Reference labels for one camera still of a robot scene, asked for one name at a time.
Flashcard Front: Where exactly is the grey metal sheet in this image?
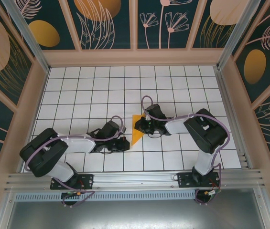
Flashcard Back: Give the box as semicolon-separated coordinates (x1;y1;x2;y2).
5;200;267;229

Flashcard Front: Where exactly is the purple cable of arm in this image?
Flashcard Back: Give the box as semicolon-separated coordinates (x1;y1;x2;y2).
24;115;126;208
141;95;230;206

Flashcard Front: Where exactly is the orange paper sheet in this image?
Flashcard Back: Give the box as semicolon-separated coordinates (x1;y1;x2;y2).
130;114;148;146

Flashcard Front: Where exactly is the aluminium mounting rail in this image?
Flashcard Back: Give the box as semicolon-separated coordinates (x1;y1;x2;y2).
4;169;267;193

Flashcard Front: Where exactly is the small controller board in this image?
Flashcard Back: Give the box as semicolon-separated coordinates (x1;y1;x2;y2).
203;187;221;198
61;190;86;199

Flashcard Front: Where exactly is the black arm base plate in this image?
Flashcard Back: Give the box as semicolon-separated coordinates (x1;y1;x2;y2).
177;171;221;189
50;173;95;190

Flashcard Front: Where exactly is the aluminium corner post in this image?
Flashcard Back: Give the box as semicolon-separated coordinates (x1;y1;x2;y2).
0;0;51;73
216;0;261;70

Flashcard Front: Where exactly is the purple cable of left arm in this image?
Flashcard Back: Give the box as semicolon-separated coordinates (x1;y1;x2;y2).
24;115;126;208

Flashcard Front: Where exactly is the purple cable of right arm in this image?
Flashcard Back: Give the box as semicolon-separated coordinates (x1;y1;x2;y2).
141;95;230;206

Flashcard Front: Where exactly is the aluminium side rail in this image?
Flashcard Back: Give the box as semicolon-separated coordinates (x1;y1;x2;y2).
214;68;254;170

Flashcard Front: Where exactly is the slotted aluminium cable duct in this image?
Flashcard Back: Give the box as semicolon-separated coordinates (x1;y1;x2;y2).
14;192;197;201

